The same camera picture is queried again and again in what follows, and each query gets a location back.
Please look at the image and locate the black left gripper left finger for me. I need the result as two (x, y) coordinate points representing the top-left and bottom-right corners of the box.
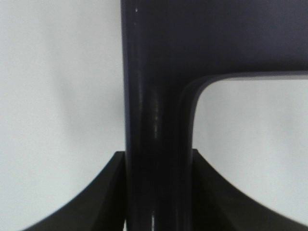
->
(27, 152), (127, 231)

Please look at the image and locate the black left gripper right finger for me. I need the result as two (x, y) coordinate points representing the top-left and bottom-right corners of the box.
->
(192, 149), (308, 231)

